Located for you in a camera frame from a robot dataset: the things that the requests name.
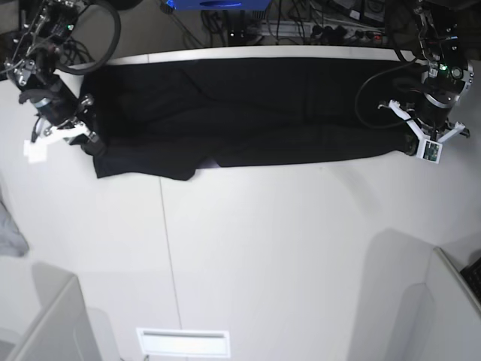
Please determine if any black gripper two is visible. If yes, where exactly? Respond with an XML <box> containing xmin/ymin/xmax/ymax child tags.
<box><xmin>403</xmin><ymin>93</ymin><xmax>457</xmax><ymax>156</ymax></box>

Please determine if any black gripper one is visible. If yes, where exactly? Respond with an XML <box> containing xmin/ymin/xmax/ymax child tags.
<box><xmin>19</xmin><ymin>74</ymin><xmax>105</xmax><ymax>156</ymax></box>

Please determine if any black T-shirt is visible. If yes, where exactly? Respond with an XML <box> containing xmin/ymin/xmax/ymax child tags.
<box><xmin>80</xmin><ymin>58</ymin><xmax>416</xmax><ymax>181</ymax></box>

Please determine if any grey crumpled cloth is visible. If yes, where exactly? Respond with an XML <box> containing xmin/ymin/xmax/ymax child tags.
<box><xmin>1</xmin><ymin>187</ymin><xmax>30</xmax><ymax>258</ymax></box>

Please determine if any black keyboard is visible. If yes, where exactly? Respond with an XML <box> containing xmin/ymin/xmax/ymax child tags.
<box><xmin>461</xmin><ymin>259</ymin><xmax>481</xmax><ymax>302</ymax></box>

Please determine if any blue box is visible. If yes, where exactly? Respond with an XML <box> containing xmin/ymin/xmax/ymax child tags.
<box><xmin>166</xmin><ymin>0</ymin><xmax>271</xmax><ymax>11</ymax></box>

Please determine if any white power strip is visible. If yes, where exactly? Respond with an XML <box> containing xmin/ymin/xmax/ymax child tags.
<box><xmin>255</xmin><ymin>20</ymin><xmax>384</xmax><ymax>38</ymax></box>

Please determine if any white wrist camera two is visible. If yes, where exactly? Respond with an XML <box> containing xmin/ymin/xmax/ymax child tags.
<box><xmin>377</xmin><ymin>100</ymin><xmax>470</xmax><ymax>164</ymax></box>

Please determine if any white wrist camera one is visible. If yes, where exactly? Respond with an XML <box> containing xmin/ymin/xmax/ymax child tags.
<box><xmin>23</xmin><ymin>122</ymin><xmax>93</xmax><ymax>164</ymax></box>

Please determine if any coiled black cable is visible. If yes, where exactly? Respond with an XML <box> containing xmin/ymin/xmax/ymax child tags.
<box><xmin>56</xmin><ymin>37</ymin><xmax>95</xmax><ymax>71</ymax></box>

